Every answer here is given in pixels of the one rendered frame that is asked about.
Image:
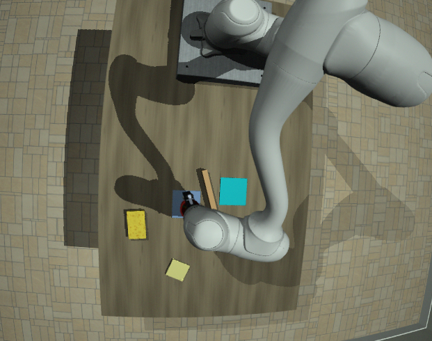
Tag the yellow sponge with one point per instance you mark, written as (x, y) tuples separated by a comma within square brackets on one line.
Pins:
[(136, 224)]

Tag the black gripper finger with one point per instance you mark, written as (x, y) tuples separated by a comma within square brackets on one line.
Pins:
[(188, 197)]

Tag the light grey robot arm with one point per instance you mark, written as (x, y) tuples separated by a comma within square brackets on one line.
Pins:
[(340, 38)]

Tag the pale yellow sticky-note pad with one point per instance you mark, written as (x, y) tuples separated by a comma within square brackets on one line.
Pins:
[(177, 269)]

